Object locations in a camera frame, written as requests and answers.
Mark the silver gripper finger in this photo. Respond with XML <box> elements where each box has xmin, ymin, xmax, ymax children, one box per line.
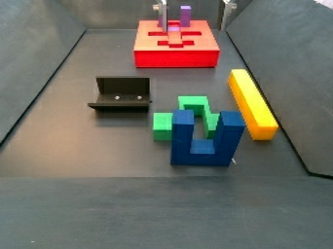
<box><xmin>152</xmin><ymin>0</ymin><xmax>167</xmax><ymax>32</ymax></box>
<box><xmin>220</xmin><ymin>0</ymin><xmax>236</xmax><ymax>29</ymax></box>

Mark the blue U-shaped block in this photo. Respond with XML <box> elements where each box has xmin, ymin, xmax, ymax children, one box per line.
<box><xmin>169</xmin><ymin>110</ymin><xmax>246</xmax><ymax>166</ymax></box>

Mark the red slotted board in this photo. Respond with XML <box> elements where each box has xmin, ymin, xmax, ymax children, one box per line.
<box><xmin>132</xmin><ymin>20</ymin><xmax>219</xmax><ymax>68</ymax></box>

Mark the purple U-shaped block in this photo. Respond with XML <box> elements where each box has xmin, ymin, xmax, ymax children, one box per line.
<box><xmin>167</xmin><ymin>6</ymin><xmax>191</xmax><ymax>30</ymax></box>

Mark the green stepped block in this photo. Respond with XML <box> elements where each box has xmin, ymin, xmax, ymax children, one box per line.
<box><xmin>152</xmin><ymin>95</ymin><xmax>218</xmax><ymax>141</ymax></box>

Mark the yellow long bar block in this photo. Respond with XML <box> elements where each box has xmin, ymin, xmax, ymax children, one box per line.
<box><xmin>227</xmin><ymin>69</ymin><xmax>278</xmax><ymax>141</ymax></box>

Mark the black angle bracket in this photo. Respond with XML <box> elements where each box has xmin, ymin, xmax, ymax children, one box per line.
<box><xmin>88</xmin><ymin>76</ymin><xmax>151</xmax><ymax>110</ymax></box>

